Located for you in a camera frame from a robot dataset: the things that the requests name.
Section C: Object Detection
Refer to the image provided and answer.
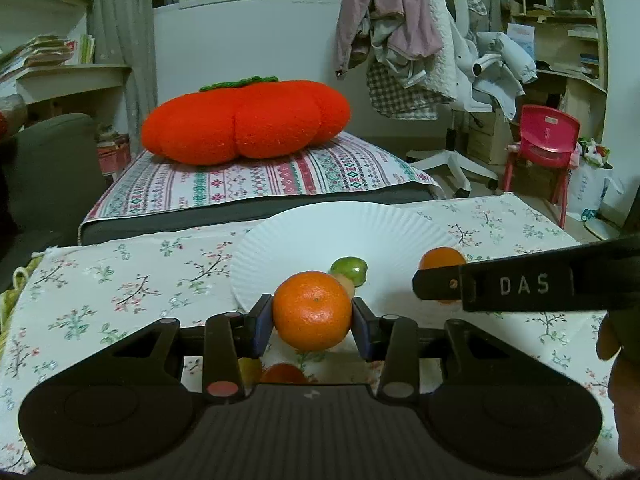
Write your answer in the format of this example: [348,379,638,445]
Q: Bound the pale grey jacket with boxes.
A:
[474,31,539,122]

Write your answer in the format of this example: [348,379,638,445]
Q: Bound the round beige disc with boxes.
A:
[584,217,627,242]

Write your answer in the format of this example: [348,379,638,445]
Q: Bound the red tomato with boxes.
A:
[259,362,309,386]

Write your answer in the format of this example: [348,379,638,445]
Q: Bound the wooden drawer cabinet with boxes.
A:
[466,109,522,167]

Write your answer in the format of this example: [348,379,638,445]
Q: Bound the patterned striped cushion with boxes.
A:
[82,132,447,224]

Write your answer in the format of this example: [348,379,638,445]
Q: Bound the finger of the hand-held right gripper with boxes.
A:
[412,262,467,304]

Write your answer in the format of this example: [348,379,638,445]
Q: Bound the pile of books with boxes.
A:
[0,34,96,87]

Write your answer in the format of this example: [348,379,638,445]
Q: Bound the grey patterned curtain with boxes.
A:
[89,0,159,157]

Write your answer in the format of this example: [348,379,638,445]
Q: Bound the red box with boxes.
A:
[96,132,133,174]

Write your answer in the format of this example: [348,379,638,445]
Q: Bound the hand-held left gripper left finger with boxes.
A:
[102,294,275,407]

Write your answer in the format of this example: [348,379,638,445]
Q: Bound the white fleece garment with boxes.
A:
[419,0,488,102]

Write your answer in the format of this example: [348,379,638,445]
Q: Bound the green round fruit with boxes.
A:
[329,256,370,287]

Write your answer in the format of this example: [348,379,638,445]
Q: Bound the orange persimmon plush cushion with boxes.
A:
[140,75,352,166]

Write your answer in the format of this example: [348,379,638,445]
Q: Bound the pink plastic chair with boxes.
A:
[502,104,582,229]

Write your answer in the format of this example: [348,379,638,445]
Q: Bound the large orange mandarin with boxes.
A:
[272,270,355,352]

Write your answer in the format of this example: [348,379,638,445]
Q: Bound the checkered cloth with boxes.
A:
[365,54,454,121]

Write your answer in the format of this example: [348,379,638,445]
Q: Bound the mauve garment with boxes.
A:
[333,0,447,79]

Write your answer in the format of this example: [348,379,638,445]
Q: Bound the wooden desk shelf unit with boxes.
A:
[500,0,609,112]

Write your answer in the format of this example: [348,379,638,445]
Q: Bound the person's right hand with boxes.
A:
[596,307,640,472]

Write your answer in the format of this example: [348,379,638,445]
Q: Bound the white paper plate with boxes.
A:
[229,203,467,332]

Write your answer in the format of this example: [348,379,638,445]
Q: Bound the small yellowish brown fruit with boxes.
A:
[334,274,357,301]

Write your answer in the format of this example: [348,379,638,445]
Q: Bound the yellow round fruit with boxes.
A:
[240,358,262,387]

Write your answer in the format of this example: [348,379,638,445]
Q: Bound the white wall shelf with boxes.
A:
[14,63,133,107]

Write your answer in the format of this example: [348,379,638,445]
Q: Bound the yellow green woven mat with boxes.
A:
[0,266,32,362]

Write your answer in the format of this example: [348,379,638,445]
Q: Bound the white office chair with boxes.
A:
[404,0,507,199]

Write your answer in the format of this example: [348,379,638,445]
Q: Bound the grey green cloth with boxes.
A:
[369,12,407,69]

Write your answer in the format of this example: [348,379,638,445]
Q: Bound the floral tablecloth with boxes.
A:
[0,192,640,477]

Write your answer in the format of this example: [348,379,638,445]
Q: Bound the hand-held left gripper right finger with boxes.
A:
[352,297,532,407]

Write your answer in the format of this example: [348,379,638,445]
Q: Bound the white plastic bag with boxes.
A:
[564,159,614,222]

